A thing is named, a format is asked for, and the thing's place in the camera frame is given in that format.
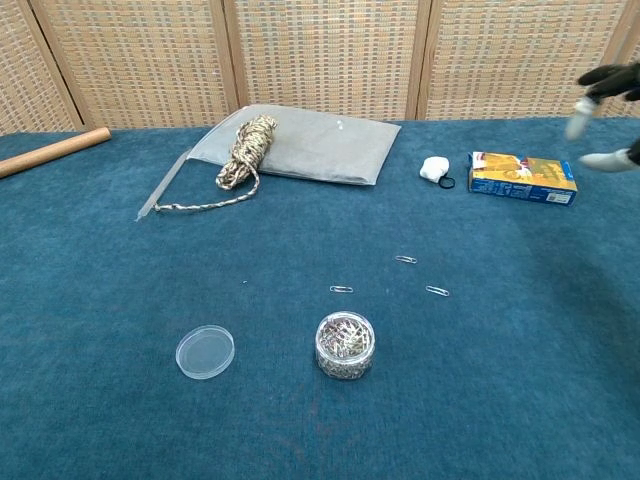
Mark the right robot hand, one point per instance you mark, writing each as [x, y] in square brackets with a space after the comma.
[611, 79]

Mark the silver paperclip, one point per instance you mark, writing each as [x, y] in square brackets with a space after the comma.
[341, 289]
[437, 291]
[405, 259]

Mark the clear round plastic lid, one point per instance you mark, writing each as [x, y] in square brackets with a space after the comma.
[205, 351]

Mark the blue and yellow box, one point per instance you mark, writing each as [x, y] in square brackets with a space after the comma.
[520, 181]

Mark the white crumpled ball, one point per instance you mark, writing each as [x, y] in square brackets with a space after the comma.
[434, 168]

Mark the woven wooden folding screen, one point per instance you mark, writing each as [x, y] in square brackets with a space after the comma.
[320, 55]

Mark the grey plastic zip bag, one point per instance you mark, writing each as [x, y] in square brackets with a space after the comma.
[325, 145]

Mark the small round clip container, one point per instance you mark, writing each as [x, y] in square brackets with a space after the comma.
[345, 350]

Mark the wooden dowel rod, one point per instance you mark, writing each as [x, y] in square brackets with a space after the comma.
[50, 151]

